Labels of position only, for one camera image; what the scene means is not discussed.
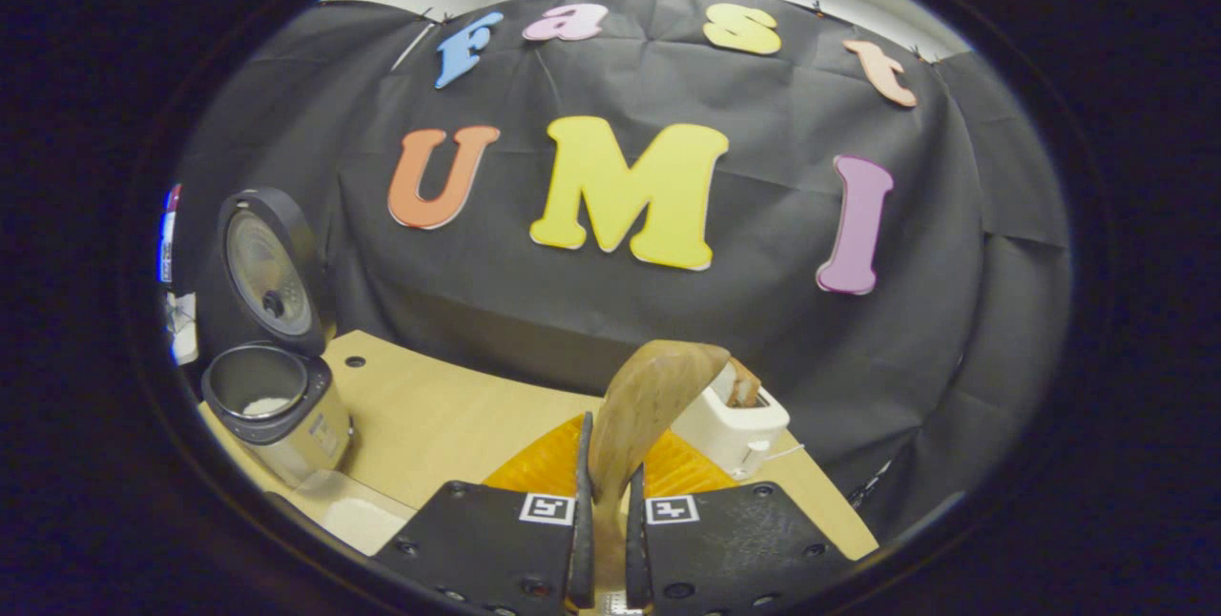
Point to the brown toast slice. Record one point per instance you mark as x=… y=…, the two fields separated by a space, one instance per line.
x=744 y=387

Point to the computer monitor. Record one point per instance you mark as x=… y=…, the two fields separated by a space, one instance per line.
x=169 y=235

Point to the white side table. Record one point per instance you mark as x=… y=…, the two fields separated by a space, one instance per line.
x=183 y=330

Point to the black and silver rice cooker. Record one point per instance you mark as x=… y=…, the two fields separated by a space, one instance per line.
x=305 y=435

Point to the small white rice heap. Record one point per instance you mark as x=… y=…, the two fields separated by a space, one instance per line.
x=267 y=405

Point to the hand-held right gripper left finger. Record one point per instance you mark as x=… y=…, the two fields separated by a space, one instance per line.
x=584 y=502

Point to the white toaster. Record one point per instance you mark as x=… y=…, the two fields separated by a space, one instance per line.
x=734 y=430

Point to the wooden spoon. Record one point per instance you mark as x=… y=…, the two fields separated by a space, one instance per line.
x=658 y=397

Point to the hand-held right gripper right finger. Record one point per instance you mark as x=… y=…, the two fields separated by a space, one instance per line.
x=634 y=540

